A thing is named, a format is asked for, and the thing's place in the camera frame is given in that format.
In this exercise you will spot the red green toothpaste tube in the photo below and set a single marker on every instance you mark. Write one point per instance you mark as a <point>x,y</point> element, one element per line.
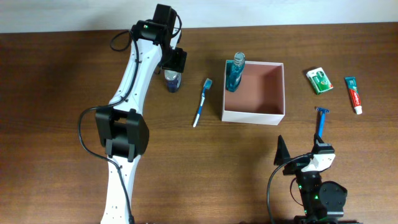
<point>353,91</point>

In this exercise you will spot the green soap box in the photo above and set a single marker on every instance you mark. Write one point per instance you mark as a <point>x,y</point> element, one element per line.
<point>319,80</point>

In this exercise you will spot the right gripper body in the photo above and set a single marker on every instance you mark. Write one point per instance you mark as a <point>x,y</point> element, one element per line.
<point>300,166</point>

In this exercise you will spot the white box pink interior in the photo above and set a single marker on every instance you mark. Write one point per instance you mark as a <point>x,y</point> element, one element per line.
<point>260,96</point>

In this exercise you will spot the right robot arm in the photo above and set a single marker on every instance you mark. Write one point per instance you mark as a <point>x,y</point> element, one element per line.
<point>322,202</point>

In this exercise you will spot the blue white toothbrush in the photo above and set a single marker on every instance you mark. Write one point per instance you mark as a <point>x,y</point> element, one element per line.
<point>207,85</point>

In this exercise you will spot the blue disposable razor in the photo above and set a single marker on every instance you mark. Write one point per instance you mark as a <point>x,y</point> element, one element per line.
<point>322,113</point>

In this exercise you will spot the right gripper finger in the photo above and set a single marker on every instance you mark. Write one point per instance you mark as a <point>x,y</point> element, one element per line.
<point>318,140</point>
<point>282,154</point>

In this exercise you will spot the clear spray bottle purple liquid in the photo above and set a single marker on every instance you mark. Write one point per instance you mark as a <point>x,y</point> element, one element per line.
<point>173,80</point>

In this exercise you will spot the teal mouthwash bottle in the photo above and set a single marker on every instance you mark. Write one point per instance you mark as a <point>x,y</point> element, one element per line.
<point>236,68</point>

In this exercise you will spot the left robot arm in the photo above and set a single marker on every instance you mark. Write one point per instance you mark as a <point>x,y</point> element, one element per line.
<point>122,130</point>

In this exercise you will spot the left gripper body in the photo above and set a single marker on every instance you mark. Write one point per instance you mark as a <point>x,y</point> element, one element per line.
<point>178,60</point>

